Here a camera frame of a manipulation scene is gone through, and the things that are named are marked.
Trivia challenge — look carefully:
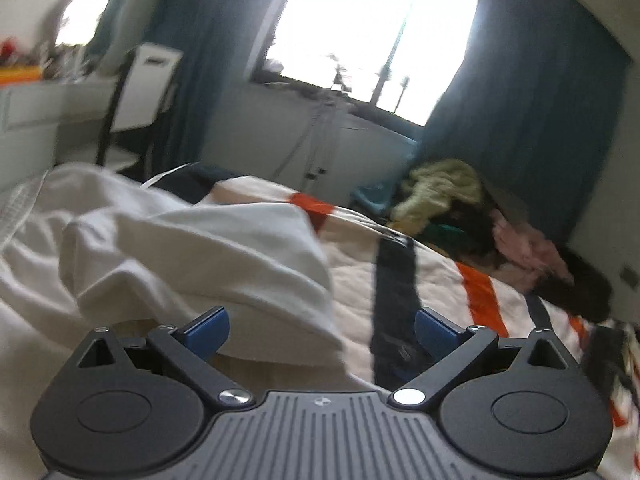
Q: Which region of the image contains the pink garment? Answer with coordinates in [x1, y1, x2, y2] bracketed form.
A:
[489, 209, 575, 287]

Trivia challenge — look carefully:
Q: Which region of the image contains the white track jacket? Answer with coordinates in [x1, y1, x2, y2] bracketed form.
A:
[0, 162, 347, 441]

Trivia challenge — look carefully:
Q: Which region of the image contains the striped cream blanket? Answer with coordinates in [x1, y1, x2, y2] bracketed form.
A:
[145, 162, 640, 480]

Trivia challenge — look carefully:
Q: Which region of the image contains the black armchair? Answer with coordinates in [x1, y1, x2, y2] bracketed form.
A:
[529, 244, 614, 322]

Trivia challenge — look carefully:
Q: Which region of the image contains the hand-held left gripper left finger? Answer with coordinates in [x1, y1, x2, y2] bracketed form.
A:
[65, 306, 253, 409]

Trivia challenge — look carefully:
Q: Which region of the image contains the orange box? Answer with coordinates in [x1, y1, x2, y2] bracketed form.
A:
[0, 65, 42, 87]

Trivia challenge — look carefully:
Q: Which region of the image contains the garment steamer stand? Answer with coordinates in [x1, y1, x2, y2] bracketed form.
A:
[285, 52, 352, 182]

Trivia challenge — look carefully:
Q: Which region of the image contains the yellow-green knit garment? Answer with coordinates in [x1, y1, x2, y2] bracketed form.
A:
[391, 159, 484, 237]

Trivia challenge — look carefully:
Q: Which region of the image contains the lit vanity mirror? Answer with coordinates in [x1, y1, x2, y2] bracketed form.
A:
[54, 0, 121, 47]

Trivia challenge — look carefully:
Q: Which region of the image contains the dark hanging cloth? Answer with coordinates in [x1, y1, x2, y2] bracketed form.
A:
[95, 0, 128, 63]

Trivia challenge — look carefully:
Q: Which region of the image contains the white dressing desk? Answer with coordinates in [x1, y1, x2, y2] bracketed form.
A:
[0, 77, 122, 192]

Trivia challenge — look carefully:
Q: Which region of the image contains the black framed window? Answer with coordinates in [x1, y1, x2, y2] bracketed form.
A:
[245, 0, 490, 129]

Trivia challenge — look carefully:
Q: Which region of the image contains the blue window curtain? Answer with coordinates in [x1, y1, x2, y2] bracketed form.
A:
[150, 0, 303, 167]
[419, 0, 629, 243]

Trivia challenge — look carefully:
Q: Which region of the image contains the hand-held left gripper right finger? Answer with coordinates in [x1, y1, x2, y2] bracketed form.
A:
[392, 308, 578, 409]

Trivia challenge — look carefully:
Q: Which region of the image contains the white and black chair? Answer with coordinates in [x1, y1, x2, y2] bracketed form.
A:
[96, 42, 184, 172]

